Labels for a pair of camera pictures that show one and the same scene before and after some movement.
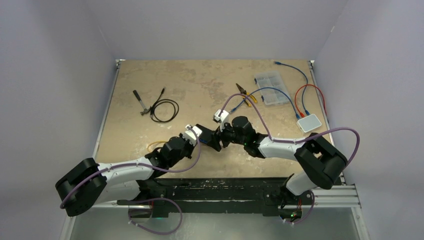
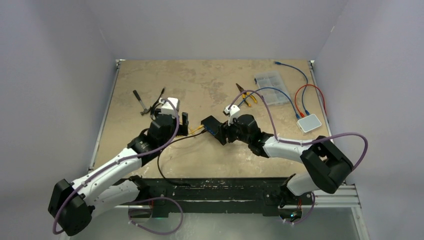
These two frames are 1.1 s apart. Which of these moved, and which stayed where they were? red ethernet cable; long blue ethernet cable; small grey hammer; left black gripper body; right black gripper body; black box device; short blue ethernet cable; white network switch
Moved: black box device; left black gripper body
Stayed: small grey hammer; red ethernet cable; right black gripper body; long blue ethernet cable; short blue ethernet cable; white network switch
